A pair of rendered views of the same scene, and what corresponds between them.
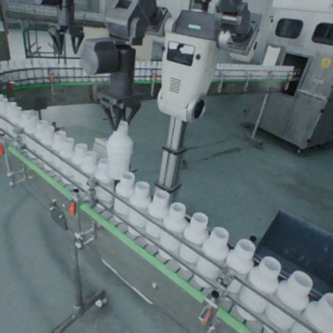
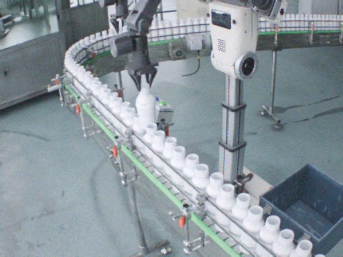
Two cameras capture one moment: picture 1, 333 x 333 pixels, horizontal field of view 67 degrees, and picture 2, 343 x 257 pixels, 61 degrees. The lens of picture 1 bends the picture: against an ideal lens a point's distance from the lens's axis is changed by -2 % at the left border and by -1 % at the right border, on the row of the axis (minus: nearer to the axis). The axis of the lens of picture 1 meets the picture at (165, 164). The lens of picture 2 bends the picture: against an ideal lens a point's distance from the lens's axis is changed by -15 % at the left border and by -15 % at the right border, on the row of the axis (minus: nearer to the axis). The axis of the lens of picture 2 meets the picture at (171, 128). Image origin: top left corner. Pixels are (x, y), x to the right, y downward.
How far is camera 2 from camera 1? 0.56 m
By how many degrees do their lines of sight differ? 21
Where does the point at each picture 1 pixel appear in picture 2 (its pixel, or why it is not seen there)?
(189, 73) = (230, 35)
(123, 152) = (145, 107)
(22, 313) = (103, 245)
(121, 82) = (138, 58)
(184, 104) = (231, 62)
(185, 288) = not seen: hidden behind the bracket
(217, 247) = (199, 178)
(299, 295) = (240, 208)
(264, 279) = (222, 198)
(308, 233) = (327, 185)
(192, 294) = not seen: hidden behind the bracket
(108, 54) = (124, 43)
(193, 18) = not seen: outside the picture
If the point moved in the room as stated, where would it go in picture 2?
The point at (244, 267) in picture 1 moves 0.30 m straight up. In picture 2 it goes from (214, 193) to (216, 98)
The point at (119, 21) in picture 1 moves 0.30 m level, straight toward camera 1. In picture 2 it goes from (131, 23) to (97, 53)
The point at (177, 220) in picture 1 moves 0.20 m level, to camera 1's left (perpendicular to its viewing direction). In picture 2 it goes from (177, 159) to (123, 147)
